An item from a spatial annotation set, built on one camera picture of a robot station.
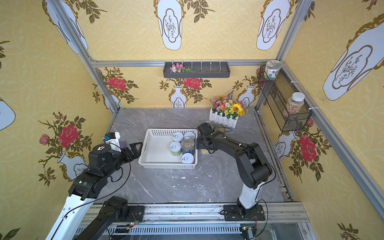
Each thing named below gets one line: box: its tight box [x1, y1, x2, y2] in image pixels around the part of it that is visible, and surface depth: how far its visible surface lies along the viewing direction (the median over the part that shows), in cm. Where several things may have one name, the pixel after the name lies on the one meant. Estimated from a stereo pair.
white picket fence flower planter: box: [209, 108, 239, 129], surface depth 110 cm
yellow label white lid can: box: [200, 149, 209, 155], surface depth 94 cm
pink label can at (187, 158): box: [181, 152, 194, 164], surface depth 89 cm
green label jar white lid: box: [264, 60, 283, 81], surface depth 87 cm
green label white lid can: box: [169, 141, 182, 157], surface depth 94 cm
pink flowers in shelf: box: [169, 63, 193, 73], surface depth 89 cm
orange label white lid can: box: [172, 132, 184, 142], surface depth 99 cm
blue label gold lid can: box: [180, 136, 195, 155], surface depth 90 cm
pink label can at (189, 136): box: [183, 131, 196, 142], surface depth 99 cm
